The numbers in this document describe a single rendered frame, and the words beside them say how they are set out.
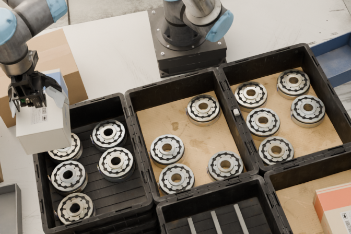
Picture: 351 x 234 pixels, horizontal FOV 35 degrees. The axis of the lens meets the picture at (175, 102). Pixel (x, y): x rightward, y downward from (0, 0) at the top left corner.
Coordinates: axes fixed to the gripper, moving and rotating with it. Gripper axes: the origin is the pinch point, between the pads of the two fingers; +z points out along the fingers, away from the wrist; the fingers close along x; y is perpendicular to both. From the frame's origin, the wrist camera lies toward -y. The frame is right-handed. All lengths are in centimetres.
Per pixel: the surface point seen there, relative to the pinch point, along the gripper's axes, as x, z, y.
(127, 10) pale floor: 23, 112, -147
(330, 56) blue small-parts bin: 95, 41, -30
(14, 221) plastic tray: -20.2, 40.2, 10.5
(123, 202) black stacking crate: 15.3, 27.8, 18.1
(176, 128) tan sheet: 34.6, 27.7, -3.6
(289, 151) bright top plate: 65, 25, 14
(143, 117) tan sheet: 25.1, 27.8, -10.2
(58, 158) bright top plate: -2.0, 24.5, 0.9
